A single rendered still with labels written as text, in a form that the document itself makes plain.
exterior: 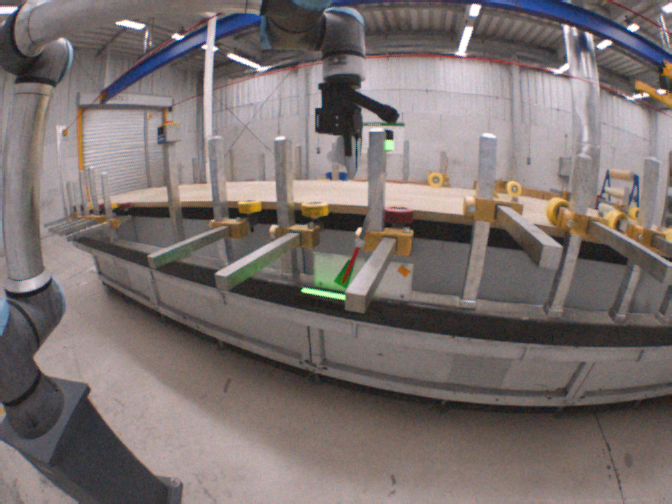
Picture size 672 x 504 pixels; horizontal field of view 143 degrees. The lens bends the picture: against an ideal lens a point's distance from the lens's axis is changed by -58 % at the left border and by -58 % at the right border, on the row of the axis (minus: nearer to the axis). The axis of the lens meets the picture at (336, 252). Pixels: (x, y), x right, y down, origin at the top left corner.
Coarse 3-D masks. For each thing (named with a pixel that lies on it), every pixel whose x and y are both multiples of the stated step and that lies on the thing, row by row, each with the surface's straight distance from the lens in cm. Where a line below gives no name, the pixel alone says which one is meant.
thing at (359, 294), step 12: (396, 228) 71; (384, 240) 60; (384, 252) 53; (372, 264) 47; (384, 264) 49; (360, 276) 42; (372, 276) 42; (348, 288) 39; (360, 288) 39; (372, 288) 41; (348, 300) 38; (360, 300) 37; (360, 312) 38
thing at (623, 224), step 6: (624, 222) 98; (630, 222) 100; (624, 228) 98; (654, 240) 87; (660, 240) 86; (666, 240) 86; (654, 246) 87; (660, 246) 85; (666, 246) 84; (666, 252) 84
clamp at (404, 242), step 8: (368, 232) 64; (376, 232) 63; (384, 232) 63; (392, 232) 63; (400, 232) 64; (368, 240) 64; (376, 240) 64; (400, 240) 63; (408, 240) 62; (368, 248) 65; (400, 248) 63; (408, 248) 63
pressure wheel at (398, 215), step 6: (390, 210) 71; (396, 210) 71; (402, 210) 72; (408, 210) 72; (390, 216) 71; (396, 216) 71; (402, 216) 71; (408, 216) 72; (390, 222) 72; (396, 222) 71; (402, 222) 71; (408, 222) 72
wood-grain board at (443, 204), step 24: (144, 192) 254; (192, 192) 166; (240, 192) 132; (264, 192) 122; (312, 192) 112; (336, 192) 111; (360, 192) 111; (408, 192) 117; (432, 192) 124; (456, 192) 135; (432, 216) 78; (456, 216) 78; (528, 216) 95
